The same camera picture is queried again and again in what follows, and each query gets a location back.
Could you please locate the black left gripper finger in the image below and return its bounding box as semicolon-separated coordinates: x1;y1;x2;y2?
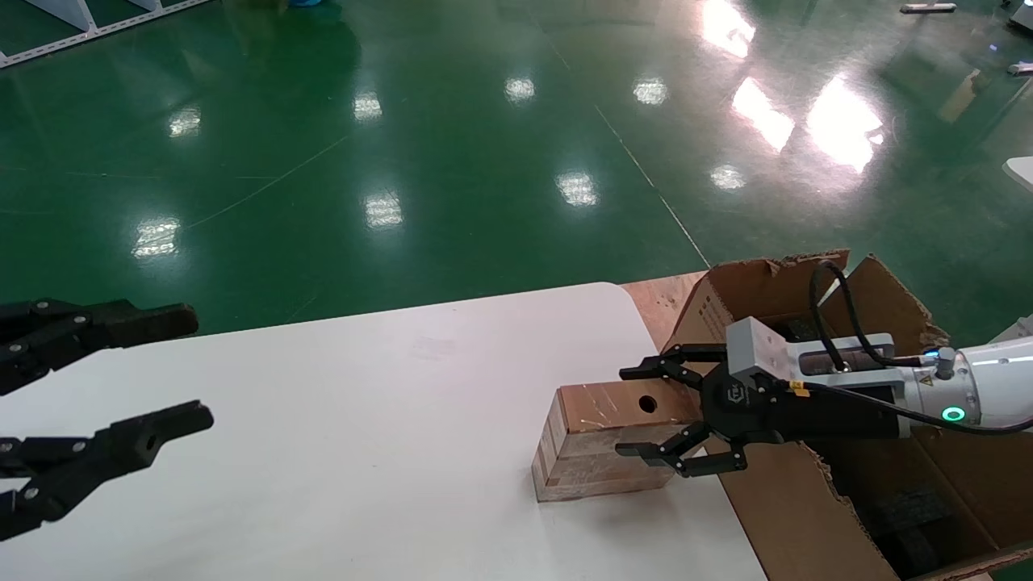
0;401;215;542
0;299;199;396

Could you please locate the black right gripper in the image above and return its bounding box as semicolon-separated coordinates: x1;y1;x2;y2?
615;345;913;479

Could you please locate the big torn cardboard box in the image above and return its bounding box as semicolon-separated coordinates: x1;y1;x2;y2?
662;249;1033;581

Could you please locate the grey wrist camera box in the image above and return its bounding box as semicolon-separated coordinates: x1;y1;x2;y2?
726;316;797;382

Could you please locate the grey metal camera bracket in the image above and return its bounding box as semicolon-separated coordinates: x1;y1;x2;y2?
787;332;937;394

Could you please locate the black sheathed looped cable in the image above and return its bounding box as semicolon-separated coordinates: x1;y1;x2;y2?
809;260;929;374

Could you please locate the white metal shelf frame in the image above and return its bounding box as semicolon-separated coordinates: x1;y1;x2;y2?
0;0;212;69

